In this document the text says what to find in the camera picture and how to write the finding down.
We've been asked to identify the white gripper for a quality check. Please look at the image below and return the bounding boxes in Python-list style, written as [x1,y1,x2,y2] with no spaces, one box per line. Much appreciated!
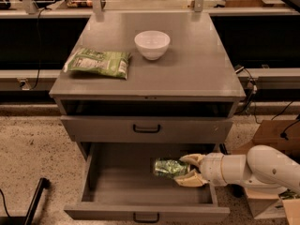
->
[174,153,227,188]

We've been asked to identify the crushed green can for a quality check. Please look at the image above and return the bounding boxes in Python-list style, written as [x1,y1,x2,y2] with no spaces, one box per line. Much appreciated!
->
[153,158,189,178]

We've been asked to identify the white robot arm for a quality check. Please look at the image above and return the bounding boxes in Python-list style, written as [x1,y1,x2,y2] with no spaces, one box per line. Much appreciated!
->
[174,145,300,194]

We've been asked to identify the grey drawer cabinet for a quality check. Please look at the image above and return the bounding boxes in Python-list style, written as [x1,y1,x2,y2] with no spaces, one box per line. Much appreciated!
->
[49,10,247,161]

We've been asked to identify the open grey lower drawer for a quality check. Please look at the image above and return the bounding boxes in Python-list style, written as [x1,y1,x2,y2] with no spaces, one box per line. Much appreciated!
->
[65,143,230,223]

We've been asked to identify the cardboard box with items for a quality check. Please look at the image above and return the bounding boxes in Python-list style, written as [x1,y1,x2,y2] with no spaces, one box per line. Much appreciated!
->
[232,120,300,225]

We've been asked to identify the green chip bag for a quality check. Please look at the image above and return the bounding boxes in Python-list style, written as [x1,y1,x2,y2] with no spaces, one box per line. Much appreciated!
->
[64,47,130,79]

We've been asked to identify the white bowl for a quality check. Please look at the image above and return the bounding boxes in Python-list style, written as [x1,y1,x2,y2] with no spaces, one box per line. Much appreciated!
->
[134,30,171,60]

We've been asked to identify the black metal stand leg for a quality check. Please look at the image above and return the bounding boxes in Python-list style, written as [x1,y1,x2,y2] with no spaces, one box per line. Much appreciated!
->
[0,177,51,225]

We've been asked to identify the black cables right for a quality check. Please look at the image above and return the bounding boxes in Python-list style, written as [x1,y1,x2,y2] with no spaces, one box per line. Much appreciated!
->
[233,65,259,124]

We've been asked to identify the black cable left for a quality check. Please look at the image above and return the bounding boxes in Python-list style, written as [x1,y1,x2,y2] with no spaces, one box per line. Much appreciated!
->
[30,7,48,91]

